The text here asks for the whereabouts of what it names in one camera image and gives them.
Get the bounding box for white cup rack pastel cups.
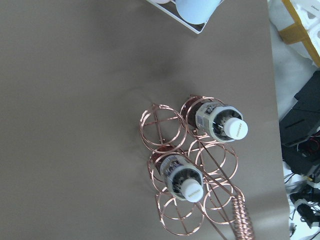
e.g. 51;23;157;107
147;0;224;35

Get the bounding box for tea bottle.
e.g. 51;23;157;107
152;154;204;203
180;96;249;143

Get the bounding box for tea bottle middle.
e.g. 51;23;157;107
152;154;204;203

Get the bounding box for copper wire bottle basket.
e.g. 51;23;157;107
139;95;255;240

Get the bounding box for tea bottle near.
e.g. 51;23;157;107
180;96;249;143

